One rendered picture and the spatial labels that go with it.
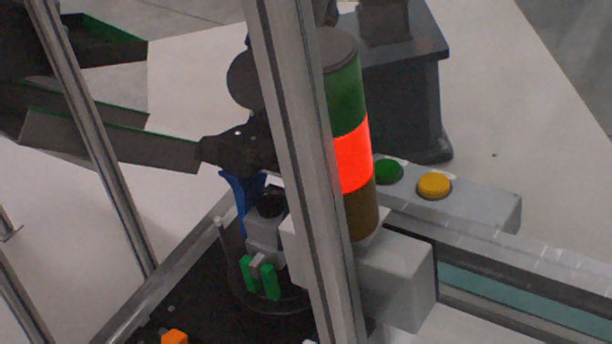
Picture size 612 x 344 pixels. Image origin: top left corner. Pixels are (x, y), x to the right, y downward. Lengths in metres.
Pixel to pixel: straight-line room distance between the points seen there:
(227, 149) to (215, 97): 0.66
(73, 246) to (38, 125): 0.38
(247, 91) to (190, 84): 0.75
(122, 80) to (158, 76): 1.65
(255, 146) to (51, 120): 0.25
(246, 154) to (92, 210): 0.56
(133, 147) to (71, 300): 0.28
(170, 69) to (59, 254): 0.47
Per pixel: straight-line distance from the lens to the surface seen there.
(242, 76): 0.78
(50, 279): 1.25
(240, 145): 0.81
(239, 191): 0.90
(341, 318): 0.64
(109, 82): 3.22
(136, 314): 1.02
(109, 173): 0.97
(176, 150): 1.07
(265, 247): 0.90
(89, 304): 1.19
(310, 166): 0.52
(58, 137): 0.96
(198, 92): 1.50
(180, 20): 3.47
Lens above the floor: 1.70
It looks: 41 degrees down
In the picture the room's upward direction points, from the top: 12 degrees counter-clockwise
